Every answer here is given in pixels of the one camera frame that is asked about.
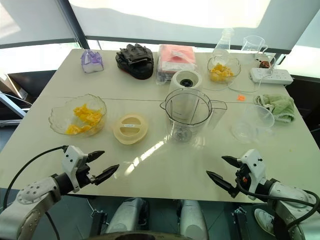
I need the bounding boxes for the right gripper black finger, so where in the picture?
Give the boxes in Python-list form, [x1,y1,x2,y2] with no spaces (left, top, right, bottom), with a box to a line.
[221,155,242,169]
[205,170,237,195]

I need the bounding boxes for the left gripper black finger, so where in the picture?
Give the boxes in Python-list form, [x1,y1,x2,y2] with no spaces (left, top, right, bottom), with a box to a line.
[94,164,120,186]
[87,150,106,164]

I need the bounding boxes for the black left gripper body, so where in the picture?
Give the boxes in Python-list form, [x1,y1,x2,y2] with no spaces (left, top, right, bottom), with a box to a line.
[75,163,98,191]

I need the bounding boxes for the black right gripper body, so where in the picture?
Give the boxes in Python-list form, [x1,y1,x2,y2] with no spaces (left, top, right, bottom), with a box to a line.
[228,161,251,200]

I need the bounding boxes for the orange fruit pieces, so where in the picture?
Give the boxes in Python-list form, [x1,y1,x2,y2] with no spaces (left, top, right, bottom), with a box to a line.
[209,63,235,83]
[64,103,104,136]

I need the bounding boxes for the cream blender lid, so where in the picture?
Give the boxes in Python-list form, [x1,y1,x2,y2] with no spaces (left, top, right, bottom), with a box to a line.
[112,113,149,146]

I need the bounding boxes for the large scalloped glass bowl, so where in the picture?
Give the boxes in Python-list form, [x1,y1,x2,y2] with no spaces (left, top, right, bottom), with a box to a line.
[48,93,108,139]

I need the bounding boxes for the clear blender jug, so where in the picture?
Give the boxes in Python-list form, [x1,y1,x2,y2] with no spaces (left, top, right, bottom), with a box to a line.
[159,87,228,145]

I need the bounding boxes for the clear plastic cup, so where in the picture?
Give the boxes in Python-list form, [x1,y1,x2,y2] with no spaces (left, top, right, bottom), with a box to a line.
[230,104,276,144]

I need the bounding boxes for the white shoe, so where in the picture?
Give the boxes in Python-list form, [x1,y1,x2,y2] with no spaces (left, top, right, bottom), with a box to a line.
[254,208,276,236]

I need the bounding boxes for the silver left robot leg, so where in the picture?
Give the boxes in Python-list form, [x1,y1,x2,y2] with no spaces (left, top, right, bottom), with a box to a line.
[105,197,151,236]

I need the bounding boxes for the silver robot leg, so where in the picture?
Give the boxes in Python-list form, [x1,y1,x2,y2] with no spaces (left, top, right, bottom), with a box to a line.
[105,197,151,236]
[178,199,210,240]

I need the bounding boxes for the silver right robot leg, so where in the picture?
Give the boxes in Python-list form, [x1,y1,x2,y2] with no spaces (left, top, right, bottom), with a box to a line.
[178,199,210,240]

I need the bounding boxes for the green cloth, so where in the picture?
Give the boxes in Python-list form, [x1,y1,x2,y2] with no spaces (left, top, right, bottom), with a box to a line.
[254,93,296,124]

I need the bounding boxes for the purple and white bag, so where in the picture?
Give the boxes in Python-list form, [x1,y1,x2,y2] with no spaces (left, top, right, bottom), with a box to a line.
[80,49,105,74]

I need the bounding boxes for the white blender base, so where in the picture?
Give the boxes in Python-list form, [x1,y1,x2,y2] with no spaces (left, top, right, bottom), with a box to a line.
[169,69,204,96]

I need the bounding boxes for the white power strip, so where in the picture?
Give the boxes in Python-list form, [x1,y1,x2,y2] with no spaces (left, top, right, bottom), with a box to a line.
[249,67,294,85]

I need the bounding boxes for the small scalloped glass bowl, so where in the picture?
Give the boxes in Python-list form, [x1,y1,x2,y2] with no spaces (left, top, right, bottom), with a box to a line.
[207,56,242,85]

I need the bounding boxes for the black gloves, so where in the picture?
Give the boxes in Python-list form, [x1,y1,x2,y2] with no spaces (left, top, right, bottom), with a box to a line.
[115,43,154,81]

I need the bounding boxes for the cardboard box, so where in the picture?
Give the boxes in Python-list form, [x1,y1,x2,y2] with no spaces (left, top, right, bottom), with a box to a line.
[0,74,34,106]

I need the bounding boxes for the clear plastic beaker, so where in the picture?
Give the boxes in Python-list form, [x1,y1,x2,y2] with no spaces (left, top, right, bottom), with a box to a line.
[257,53,279,84]

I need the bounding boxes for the clear glass flask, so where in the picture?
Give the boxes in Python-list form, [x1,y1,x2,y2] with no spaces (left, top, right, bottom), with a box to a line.
[212,27,236,61]

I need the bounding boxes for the pink cloth pack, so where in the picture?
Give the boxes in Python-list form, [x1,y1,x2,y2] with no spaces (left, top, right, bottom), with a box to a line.
[155,44,197,86]

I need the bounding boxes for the clear measuring cup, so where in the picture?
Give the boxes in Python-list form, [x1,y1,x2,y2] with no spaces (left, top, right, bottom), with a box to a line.
[240,35,269,55]

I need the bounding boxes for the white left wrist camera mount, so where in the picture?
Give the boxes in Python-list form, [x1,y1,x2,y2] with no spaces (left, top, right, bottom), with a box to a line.
[61,145,90,194]

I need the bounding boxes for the black table bracket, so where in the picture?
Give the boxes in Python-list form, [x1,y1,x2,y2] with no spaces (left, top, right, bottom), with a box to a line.
[230,206,252,236]
[90,209,109,235]

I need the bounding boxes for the white power cable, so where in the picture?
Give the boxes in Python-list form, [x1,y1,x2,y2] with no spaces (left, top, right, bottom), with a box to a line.
[201,74,263,94]

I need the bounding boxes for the grey metal frame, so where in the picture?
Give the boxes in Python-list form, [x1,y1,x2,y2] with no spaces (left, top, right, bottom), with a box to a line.
[0,91,28,126]

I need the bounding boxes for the dark window frame post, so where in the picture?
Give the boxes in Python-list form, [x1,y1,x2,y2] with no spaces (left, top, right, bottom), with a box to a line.
[55,0,91,51]

